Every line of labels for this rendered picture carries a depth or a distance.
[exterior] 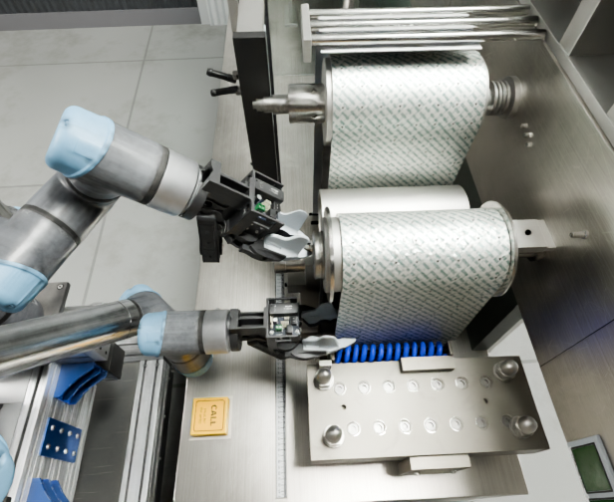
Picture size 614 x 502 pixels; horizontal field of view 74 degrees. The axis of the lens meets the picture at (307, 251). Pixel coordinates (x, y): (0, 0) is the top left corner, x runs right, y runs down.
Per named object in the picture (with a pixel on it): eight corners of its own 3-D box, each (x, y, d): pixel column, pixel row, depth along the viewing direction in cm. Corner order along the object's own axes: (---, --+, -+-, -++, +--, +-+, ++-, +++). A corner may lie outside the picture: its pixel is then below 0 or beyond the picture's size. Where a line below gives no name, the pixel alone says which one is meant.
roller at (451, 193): (317, 216, 84) (319, 175, 74) (441, 211, 85) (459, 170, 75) (321, 266, 78) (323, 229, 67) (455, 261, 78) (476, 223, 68)
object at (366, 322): (333, 343, 79) (339, 300, 63) (454, 338, 80) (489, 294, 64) (333, 345, 79) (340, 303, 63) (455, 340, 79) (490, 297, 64)
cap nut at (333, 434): (321, 425, 70) (322, 420, 66) (343, 424, 70) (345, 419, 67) (323, 448, 68) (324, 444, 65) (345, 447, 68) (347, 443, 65)
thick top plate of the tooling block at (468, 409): (306, 374, 81) (306, 364, 76) (506, 365, 82) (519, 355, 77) (310, 464, 72) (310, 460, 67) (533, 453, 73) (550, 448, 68)
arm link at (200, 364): (187, 325, 88) (173, 303, 79) (223, 359, 84) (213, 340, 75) (158, 352, 85) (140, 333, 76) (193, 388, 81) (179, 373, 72)
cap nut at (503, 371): (490, 363, 76) (499, 355, 72) (509, 362, 76) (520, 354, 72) (496, 382, 74) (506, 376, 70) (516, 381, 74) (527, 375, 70)
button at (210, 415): (195, 400, 85) (193, 397, 83) (229, 398, 85) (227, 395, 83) (192, 437, 81) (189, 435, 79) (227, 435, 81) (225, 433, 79)
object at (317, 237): (315, 289, 62) (312, 262, 68) (328, 289, 62) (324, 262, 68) (314, 246, 58) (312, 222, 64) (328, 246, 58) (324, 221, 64)
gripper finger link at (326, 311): (356, 307, 70) (302, 317, 69) (353, 321, 75) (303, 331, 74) (351, 291, 71) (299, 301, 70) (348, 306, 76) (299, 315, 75)
